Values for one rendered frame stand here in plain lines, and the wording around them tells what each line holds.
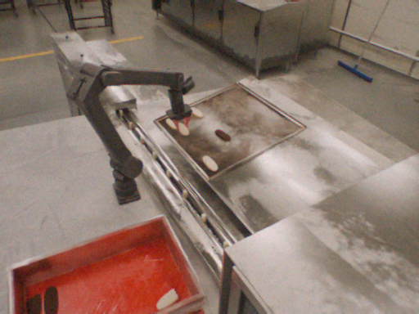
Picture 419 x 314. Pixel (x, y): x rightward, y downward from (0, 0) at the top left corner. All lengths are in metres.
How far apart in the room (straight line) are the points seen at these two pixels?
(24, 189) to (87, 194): 0.25
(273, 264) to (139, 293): 0.60
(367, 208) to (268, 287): 0.26
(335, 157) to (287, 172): 0.20
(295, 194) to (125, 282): 0.64
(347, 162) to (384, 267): 0.81
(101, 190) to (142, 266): 0.41
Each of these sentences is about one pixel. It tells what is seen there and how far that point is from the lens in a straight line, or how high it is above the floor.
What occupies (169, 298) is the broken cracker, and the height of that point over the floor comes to 0.83.
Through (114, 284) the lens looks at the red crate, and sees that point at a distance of 1.12.
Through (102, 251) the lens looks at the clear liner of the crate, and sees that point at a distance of 1.14.
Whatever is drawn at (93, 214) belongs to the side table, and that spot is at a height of 0.82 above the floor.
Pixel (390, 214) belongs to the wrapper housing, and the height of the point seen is 1.30.
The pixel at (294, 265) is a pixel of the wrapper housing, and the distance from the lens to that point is 0.57.
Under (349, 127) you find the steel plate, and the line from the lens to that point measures 1.90.
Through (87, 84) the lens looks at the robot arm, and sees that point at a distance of 1.03.
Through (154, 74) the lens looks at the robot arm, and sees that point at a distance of 1.23.
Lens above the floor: 1.75
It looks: 38 degrees down
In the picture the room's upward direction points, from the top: 1 degrees clockwise
